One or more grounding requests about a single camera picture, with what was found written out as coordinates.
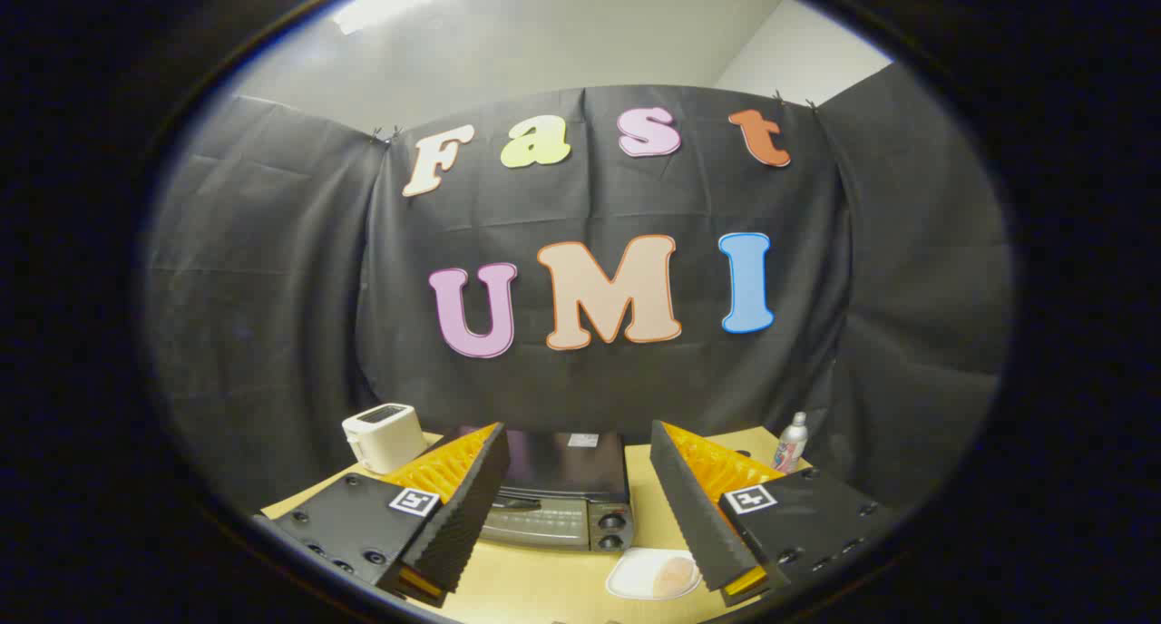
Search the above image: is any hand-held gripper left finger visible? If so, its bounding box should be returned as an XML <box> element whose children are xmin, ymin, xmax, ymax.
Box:
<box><xmin>259</xmin><ymin>422</ymin><xmax>511</xmax><ymax>609</ymax></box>

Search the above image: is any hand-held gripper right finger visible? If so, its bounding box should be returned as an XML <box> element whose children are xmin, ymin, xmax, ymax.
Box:
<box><xmin>649</xmin><ymin>419</ymin><xmax>894</xmax><ymax>609</ymax></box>

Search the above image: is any sugared doughnut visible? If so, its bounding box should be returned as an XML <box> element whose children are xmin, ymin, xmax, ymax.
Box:
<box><xmin>657</xmin><ymin>556</ymin><xmax>700</xmax><ymax>600</ymax></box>

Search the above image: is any black toaster oven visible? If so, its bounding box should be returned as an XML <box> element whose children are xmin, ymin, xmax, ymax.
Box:
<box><xmin>458</xmin><ymin>427</ymin><xmax>636</xmax><ymax>554</ymax></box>

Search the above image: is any white bread toaster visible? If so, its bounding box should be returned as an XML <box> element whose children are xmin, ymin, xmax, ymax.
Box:
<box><xmin>341</xmin><ymin>403</ymin><xmax>427</xmax><ymax>475</ymax></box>

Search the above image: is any white plate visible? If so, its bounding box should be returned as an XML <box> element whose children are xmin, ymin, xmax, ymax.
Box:
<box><xmin>605</xmin><ymin>547</ymin><xmax>704</xmax><ymax>602</ymax></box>

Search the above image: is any pink and white bottle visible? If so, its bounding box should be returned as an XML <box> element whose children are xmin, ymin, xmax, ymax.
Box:
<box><xmin>771</xmin><ymin>412</ymin><xmax>810</xmax><ymax>475</ymax></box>

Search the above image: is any black backdrop cloth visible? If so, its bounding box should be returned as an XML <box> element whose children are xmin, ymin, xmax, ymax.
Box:
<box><xmin>141</xmin><ymin>62</ymin><xmax>1015</xmax><ymax>516</ymax></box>

